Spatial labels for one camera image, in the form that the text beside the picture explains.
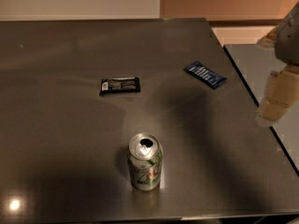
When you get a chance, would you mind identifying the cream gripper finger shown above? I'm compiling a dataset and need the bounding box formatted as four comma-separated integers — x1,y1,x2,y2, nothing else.
256,64,299,127
256,26,278,49

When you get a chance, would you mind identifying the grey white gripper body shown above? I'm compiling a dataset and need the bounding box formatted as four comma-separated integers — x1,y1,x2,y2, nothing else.
275,2,299,66

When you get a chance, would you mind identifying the silver green 7up can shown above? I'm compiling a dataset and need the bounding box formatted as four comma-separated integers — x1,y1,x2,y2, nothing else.
127,133,163,191

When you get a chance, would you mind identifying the blue rxbar blueberry wrapper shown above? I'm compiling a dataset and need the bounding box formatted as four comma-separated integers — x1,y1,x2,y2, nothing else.
184,61,227,90

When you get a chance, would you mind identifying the black snack bar wrapper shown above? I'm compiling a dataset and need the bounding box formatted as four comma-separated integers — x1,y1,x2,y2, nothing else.
100,77,141,95

